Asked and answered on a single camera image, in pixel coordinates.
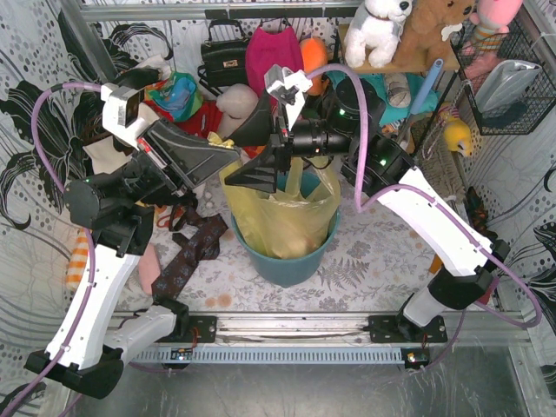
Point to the purple orange sock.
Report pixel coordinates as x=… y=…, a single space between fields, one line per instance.
x=436 y=265

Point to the blue lint roller mop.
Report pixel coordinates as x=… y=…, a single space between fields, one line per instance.
x=403 y=138

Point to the black wire basket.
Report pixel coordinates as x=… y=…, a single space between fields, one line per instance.
x=524 y=115

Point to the black metal shelf rack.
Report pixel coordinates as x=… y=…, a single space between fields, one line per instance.
x=376 y=78

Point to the orange white checkered towel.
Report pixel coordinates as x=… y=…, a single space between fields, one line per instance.
x=77 y=262

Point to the colorful rainbow cloth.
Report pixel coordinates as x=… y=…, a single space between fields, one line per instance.
x=178 y=98

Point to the dark floral necktie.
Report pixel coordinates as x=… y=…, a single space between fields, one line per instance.
x=199 y=239

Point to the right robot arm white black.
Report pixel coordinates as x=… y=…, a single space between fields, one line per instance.
x=380 y=168

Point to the black round hat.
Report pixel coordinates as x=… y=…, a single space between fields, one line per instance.
x=138 y=78

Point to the brown teddy bear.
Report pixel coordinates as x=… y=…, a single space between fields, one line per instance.
x=429 y=28

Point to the magenta knitted bag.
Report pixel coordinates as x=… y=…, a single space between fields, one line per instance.
x=267 y=49

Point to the aluminium rail base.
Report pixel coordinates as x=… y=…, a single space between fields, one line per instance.
x=292 y=339

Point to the yellow translucent trash bag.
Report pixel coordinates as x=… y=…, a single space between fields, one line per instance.
x=292 y=222

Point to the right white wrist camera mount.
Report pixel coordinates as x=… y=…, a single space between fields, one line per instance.
x=289 y=89

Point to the silver foil pouch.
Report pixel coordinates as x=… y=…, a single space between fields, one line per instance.
x=505 y=84

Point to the cream canvas tote bag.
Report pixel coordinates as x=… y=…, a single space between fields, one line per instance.
x=104 y=156

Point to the yellow plush duck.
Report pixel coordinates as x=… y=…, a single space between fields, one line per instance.
x=456 y=133

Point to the orange plush toy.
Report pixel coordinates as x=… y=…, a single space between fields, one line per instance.
x=314 y=55

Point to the white plush dog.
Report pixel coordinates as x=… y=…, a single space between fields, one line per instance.
x=375 y=31

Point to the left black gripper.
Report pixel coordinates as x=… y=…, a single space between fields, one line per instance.
x=158 y=158

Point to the black leather handbag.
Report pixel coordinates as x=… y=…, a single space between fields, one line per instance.
x=223 y=62

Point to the teal plastic trash bin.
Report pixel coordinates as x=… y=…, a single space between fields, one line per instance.
x=288 y=272

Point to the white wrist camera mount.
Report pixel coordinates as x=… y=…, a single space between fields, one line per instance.
x=125 y=114
x=289 y=89

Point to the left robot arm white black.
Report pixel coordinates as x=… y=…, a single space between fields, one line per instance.
x=85 y=356

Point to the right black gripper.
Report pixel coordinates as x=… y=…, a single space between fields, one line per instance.
x=282 y=145

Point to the white plush bear red clothes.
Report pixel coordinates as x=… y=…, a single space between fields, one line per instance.
x=224 y=115

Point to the pink plush toy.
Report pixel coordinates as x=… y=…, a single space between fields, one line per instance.
x=491 y=23

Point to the pink fuzzy cloth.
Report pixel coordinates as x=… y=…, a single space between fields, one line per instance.
x=149 y=268

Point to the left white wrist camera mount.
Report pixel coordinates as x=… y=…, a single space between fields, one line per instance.
x=125 y=114

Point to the grey patterned rolled cloth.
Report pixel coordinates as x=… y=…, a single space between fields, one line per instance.
x=397 y=89

